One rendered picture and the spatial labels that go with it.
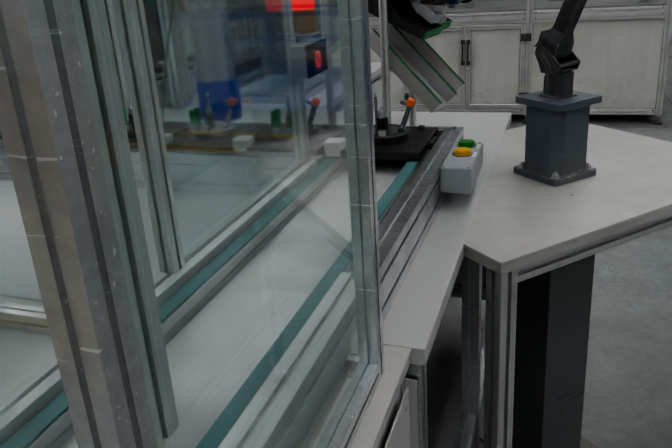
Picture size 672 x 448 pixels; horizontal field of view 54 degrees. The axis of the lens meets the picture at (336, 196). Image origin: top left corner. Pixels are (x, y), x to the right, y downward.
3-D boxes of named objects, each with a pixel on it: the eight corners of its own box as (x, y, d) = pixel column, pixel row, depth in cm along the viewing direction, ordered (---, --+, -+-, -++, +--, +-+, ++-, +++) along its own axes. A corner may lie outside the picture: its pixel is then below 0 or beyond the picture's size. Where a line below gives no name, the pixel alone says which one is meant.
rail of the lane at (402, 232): (463, 161, 182) (463, 123, 179) (378, 332, 104) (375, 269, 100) (443, 161, 184) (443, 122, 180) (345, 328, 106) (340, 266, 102)
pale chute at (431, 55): (455, 92, 208) (465, 82, 205) (440, 101, 197) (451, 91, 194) (395, 28, 210) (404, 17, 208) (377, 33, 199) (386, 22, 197)
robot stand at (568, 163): (597, 174, 165) (603, 95, 159) (555, 187, 159) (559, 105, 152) (553, 161, 178) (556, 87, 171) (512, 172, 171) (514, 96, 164)
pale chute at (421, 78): (447, 103, 194) (457, 92, 192) (431, 113, 184) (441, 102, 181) (383, 34, 197) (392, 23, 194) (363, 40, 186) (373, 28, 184)
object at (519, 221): (777, 177, 164) (779, 166, 163) (500, 276, 125) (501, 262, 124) (560, 125, 222) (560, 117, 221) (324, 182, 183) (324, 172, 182)
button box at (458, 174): (482, 165, 165) (483, 141, 163) (471, 194, 147) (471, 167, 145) (454, 164, 168) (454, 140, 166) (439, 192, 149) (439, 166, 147)
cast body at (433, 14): (438, 23, 182) (452, 1, 178) (430, 24, 179) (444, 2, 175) (416, 4, 185) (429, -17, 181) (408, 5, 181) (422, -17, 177)
